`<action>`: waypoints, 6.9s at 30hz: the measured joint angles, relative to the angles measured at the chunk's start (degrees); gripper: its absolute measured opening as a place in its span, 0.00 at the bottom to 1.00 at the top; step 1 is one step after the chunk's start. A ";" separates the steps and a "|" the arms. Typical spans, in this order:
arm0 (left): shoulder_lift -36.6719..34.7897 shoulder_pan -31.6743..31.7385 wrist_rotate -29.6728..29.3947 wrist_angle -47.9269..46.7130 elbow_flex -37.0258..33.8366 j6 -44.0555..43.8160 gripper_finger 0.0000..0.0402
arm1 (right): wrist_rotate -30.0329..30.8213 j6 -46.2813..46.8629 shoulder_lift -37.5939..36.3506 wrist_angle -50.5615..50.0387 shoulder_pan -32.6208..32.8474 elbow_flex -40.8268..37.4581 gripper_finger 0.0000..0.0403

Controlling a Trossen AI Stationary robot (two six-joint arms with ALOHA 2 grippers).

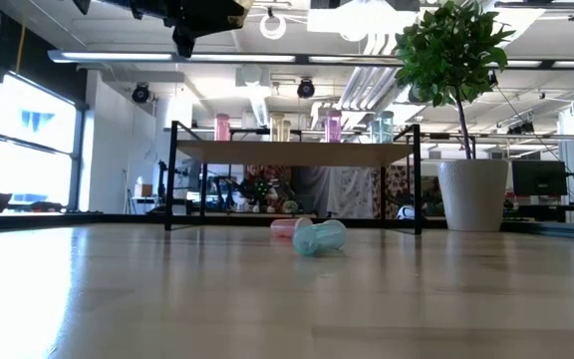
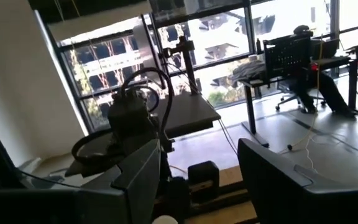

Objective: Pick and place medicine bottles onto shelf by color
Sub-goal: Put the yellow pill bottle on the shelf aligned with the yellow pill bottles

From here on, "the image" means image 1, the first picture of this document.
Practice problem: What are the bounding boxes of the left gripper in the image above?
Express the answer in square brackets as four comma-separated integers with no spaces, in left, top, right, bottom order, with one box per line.
[130,0,241,59]

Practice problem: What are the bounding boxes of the salmon red medicine bottle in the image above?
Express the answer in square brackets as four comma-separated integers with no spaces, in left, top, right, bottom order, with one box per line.
[212,112,231,142]
[269,216,314,239]

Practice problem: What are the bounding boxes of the pink medicine bottle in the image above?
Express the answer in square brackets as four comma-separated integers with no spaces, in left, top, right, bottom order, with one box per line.
[324,109,343,144]

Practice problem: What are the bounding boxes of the wooden shelf black metal legs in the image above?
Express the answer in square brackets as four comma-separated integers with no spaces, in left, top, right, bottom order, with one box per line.
[162,119,423,235]

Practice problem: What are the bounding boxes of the long ceiling light strip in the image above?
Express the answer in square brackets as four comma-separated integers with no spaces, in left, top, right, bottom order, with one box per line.
[47,49,398,65]

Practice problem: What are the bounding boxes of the round black ceiling speaker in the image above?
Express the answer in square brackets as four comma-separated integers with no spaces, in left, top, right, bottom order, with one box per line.
[296,78,316,100]
[131,84,151,105]

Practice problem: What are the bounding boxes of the person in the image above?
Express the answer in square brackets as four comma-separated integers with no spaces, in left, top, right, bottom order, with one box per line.
[244,164,288,213]
[422,177,442,218]

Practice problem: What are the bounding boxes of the white cloth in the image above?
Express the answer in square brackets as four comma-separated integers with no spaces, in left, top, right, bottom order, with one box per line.
[294,166,376,219]

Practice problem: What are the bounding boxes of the green leafy plant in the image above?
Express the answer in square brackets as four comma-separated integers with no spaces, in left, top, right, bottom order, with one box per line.
[394,0,516,161]

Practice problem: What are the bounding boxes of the patterned brown cloth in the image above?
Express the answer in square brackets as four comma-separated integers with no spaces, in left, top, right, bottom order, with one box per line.
[384,165,413,210]

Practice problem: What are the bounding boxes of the white plant pot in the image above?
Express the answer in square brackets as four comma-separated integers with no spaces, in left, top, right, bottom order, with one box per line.
[435,158,510,233]

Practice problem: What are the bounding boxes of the black computer monitor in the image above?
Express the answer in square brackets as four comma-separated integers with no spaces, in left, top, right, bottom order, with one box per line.
[510,159,569,197]

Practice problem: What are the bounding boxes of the white hanging ring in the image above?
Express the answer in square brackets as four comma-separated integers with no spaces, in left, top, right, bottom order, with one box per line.
[259,13,288,41]

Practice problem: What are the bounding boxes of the white ventilation duct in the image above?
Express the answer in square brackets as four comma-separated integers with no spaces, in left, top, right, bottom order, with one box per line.
[234,64,273,126]

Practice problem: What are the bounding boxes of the black aluminium table frame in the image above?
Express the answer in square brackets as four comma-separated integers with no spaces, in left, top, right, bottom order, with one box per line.
[0,212,574,243]

